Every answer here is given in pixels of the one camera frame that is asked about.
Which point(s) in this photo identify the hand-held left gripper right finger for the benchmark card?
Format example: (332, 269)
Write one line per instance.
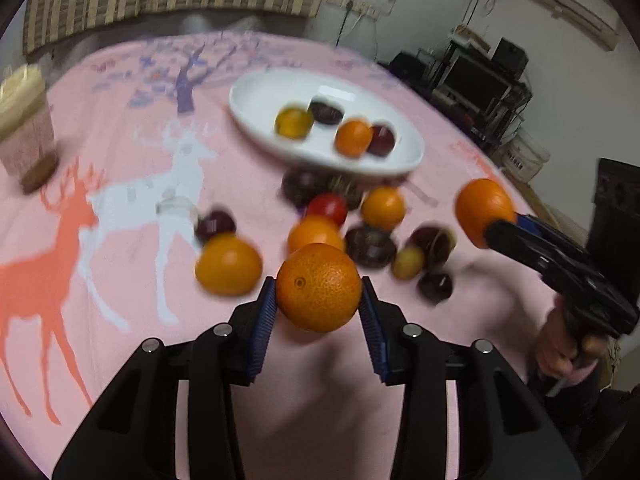
(372, 330)

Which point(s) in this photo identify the dark wooden cabinet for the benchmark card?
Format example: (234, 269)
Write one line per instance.
(617, 200)

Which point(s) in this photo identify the small orange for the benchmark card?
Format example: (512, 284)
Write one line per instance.
(353, 138)
(314, 232)
(383, 208)

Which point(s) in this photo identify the white plastic bin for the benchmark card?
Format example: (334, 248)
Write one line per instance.
(525, 157)

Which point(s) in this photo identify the pink deer print tablecloth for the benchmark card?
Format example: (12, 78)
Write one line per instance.
(130, 280)

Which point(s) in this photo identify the black equipment rack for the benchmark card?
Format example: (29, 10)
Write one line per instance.
(475, 80)

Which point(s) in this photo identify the yellow round fruit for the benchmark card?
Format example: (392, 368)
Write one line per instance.
(294, 123)

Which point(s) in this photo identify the white power strip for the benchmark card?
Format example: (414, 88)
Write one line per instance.
(357, 6)

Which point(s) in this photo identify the smooth round orange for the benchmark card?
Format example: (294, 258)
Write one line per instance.
(480, 207)

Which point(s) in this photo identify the medium orange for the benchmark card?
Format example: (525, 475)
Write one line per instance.
(229, 265)

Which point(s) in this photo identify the white oval plate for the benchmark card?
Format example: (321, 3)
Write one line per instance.
(320, 152)

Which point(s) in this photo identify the person's right hand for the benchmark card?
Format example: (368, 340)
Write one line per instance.
(555, 345)

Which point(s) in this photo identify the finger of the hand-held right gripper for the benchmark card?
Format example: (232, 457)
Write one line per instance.
(510, 240)
(529, 222)

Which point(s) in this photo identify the dark red plum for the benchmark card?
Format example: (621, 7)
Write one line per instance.
(434, 244)

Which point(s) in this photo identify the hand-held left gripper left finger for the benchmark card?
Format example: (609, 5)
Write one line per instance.
(264, 320)

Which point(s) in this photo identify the small yellow-green fruit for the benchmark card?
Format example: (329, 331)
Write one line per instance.
(407, 262)

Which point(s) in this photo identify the large dimpled orange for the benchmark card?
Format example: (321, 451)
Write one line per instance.
(319, 287)

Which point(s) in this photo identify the beige paper cup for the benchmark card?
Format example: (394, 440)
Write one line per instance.
(25, 130)

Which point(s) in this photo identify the bright red plum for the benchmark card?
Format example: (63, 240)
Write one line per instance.
(327, 209)

